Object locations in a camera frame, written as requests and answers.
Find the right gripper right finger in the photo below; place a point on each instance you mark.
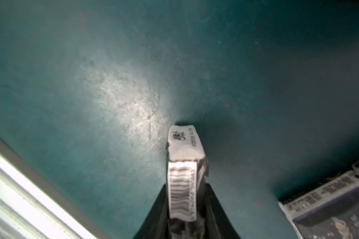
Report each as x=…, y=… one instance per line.
x=217, y=224

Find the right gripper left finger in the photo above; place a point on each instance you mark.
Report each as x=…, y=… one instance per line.
x=155, y=225

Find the black Face pack barcode side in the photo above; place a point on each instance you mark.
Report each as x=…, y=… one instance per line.
x=186, y=172

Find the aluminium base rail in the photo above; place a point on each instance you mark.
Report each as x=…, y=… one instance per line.
x=31, y=208

